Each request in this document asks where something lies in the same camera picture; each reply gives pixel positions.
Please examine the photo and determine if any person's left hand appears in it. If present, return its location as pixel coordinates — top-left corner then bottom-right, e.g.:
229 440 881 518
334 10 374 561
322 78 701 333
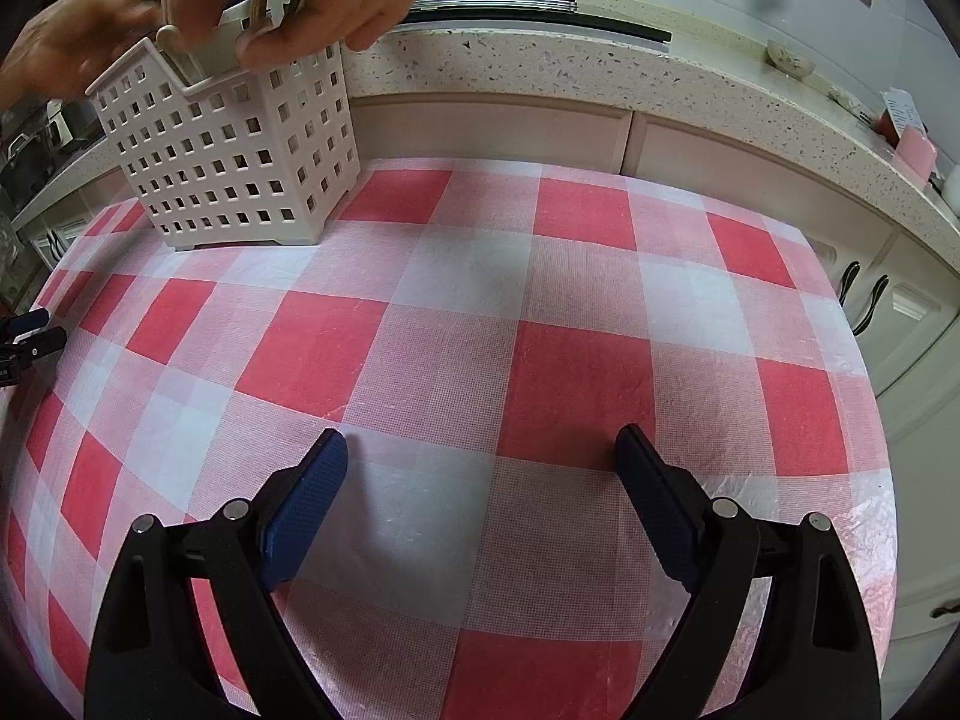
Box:
0 0 162 113

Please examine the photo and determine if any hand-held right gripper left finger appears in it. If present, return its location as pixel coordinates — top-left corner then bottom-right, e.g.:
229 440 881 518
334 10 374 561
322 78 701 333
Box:
82 427 350 720

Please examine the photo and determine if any white perforated utensil basket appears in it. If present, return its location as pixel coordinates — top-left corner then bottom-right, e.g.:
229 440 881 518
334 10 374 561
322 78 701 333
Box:
85 0 361 251

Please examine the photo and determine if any small patterned bowl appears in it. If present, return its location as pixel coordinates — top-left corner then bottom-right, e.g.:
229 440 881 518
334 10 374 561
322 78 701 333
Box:
765 40 815 80

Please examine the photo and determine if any paper packet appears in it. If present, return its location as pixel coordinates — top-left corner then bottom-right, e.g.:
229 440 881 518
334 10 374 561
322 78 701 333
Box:
877 88 927 147

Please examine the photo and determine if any pink cup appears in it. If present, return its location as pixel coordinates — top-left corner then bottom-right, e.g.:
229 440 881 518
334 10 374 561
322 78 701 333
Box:
898 126 938 182

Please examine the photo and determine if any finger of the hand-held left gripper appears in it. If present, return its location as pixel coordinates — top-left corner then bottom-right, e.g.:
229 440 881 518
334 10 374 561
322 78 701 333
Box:
0 328 67 383
0 307 52 338

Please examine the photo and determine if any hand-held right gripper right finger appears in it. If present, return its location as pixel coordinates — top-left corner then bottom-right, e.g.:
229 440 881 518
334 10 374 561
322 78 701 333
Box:
615 424 882 720

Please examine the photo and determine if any red white checkered tablecloth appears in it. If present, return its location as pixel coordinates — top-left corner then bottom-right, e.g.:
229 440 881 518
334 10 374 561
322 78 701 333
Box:
0 157 901 720

